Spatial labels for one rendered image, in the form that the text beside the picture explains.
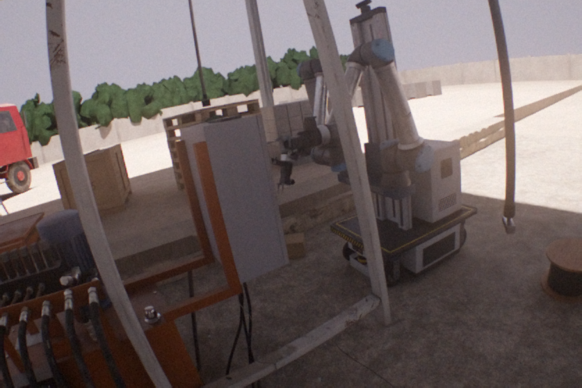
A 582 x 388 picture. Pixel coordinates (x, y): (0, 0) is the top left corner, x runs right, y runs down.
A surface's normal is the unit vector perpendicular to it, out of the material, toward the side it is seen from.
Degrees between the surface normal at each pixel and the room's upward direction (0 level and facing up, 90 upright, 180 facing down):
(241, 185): 90
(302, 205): 90
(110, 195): 90
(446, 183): 90
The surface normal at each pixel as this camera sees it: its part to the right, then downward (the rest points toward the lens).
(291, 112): 0.34, 0.15
